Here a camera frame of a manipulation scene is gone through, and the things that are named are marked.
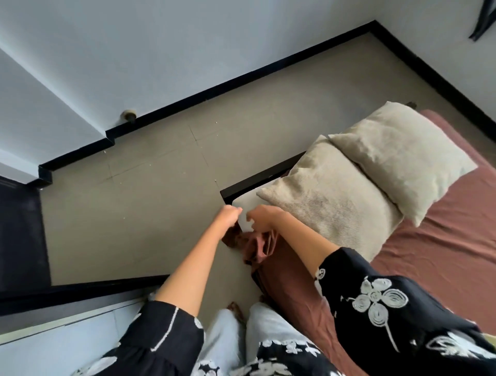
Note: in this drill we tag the person's right hand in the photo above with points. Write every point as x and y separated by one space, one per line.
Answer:
267 217

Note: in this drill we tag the person's left hand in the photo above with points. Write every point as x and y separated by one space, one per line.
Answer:
228 219

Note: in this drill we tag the beige pillow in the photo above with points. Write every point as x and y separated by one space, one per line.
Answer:
407 159
333 201

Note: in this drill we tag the brown bed sheet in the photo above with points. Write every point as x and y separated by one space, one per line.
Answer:
445 251

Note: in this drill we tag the person's right forearm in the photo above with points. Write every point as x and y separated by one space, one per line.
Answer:
306 244

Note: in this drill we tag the person's left forearm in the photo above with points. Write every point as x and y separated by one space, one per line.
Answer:
190 275

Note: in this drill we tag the person's left foot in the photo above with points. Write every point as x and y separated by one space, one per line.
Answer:
236 312

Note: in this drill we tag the white mattress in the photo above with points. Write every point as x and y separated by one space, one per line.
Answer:
246 203

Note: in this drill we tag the light grey jeans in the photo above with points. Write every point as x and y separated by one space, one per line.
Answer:
267 325

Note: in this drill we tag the round door stopper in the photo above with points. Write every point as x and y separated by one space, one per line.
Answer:
129 115

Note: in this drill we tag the black floral blouse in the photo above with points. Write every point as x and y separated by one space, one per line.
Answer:
387 329

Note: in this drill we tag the dark blue curtain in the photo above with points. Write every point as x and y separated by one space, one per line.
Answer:
486 19

